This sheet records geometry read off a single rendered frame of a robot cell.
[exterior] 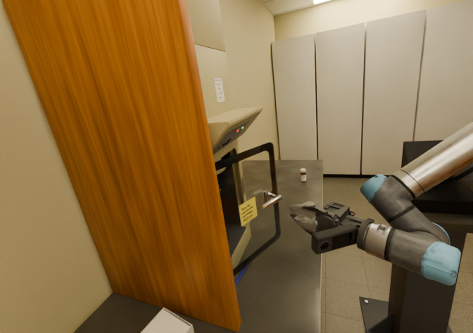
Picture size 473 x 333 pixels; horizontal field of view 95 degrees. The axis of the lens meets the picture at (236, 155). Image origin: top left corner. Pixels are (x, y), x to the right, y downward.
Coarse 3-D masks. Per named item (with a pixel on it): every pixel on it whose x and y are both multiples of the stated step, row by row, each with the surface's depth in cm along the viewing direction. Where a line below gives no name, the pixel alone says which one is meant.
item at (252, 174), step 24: (264, 144) 74; (216, 168) 61; (240, 168) 67; (264, 168) 75; (240, 192) 69; (264, 192) 77; (264, 216) 79; (240, 240) 72; (264, 240) 81; (240, 264) 73
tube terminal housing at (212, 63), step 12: (204, 48) 63; (204, 60) 63; (216, 60) 70; (204, 72) 63; (216, 72) 70; (228, 72) 78; (204, 84) 63; (228, 84) 78; (204, 96) 62; (216, 96) 69; (228, 96) 78; (216, 108) 69; (228, 108) 78; (228, 144) 77; (216, 156) 69
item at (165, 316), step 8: (160, 312) 65; (168, 312) 65; (152, 320) 62; (160, 320) 62; (168, 320) 62; (176, 320) 61; (184, 320) 61; (144, 328) 60; (152, 328) 60; (160, 328) 60; (168, 328) 60; (176, 328) 59; (184, 328) 59; (192, 328) 60
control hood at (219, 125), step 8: (232, 112) 71; (240, 112) 68; (248, 112) 64; (256, 112) 71; (208, 120) 57; (216, 120) 55; (224, 120) 53; (232, 120) 53; (240, 120) 57; (248, 120) 70; (216, 128) 51; (224, 128) 51; (232, 128) 56; (216, 136) 52; (224, 136) 54; (240, 136) 81; (216, 144) 54; (216, 152) 63
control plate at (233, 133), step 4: (244, 124) 67; (236, 128) 61; (240, 128) 66; (228, 132) 55; (232, 132) 60; (236, 132) 66; (240, 132) 73; (228, 136) 59; (232, 136) 65; (224, 140) 58; (232, 140) 71; (220, 144) 58; (216, 148) 57; (220, 148) 63
